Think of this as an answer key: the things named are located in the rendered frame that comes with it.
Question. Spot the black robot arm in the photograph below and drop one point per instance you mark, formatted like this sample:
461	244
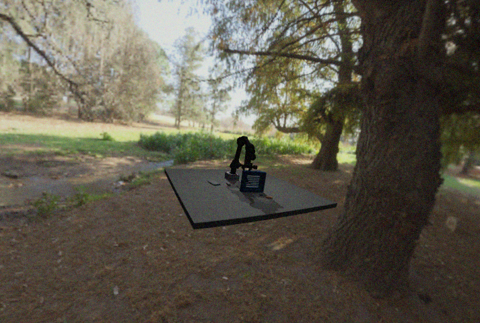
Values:
250	153

